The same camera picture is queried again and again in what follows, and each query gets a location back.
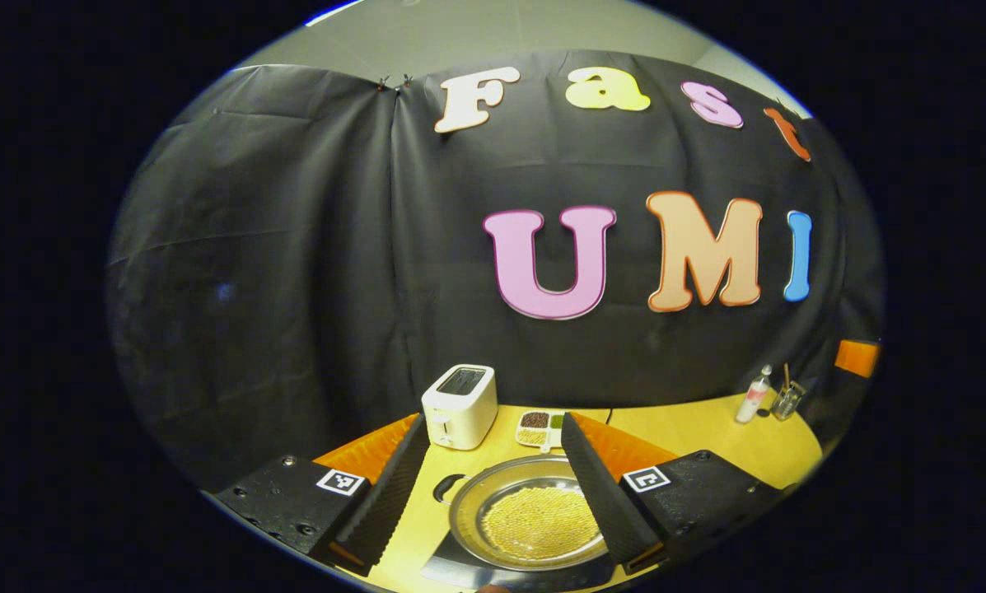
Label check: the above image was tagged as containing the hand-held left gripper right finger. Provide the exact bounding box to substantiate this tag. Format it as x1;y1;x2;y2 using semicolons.
560;410;786;576

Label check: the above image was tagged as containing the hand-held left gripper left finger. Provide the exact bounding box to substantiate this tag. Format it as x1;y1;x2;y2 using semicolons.
213;412;432;577

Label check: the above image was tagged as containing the stainless steel pot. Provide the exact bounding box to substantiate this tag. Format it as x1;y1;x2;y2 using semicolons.
432;455;610;573

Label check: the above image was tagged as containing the black induction cooktop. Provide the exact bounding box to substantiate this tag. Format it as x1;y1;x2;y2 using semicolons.
420;527;625;592

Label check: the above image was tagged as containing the pile of yellow soybeans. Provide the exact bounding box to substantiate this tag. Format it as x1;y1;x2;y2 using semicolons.
480;486;602;561

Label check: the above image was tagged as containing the white toaster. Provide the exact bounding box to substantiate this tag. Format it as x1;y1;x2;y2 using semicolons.
421;364;499;451

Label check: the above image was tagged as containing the clear bottle with pink label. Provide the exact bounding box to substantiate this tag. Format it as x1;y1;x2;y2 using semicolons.
735;365;773;425

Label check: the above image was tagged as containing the black backdrop cloth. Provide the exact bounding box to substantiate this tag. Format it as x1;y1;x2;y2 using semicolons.
105;48;885;495

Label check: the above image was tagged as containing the metal wire holder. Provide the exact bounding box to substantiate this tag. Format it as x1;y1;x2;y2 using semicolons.
771;381;807;422

